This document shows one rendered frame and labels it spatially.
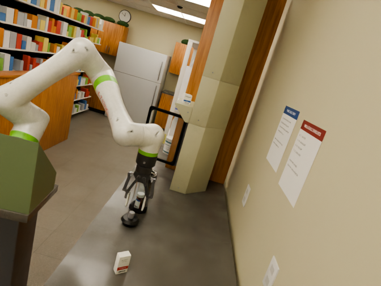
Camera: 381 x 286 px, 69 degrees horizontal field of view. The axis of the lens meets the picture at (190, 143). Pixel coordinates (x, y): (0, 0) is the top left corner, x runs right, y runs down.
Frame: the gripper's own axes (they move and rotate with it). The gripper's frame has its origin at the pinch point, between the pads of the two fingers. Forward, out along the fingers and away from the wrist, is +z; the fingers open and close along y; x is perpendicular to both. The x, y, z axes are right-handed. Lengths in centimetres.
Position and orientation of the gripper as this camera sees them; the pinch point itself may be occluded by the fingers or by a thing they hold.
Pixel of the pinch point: (135, 202)
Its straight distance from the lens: 140.6
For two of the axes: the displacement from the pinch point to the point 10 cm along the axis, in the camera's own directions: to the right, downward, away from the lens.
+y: -9.6, -2.8, -0.2
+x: -0.6, 2.6, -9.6
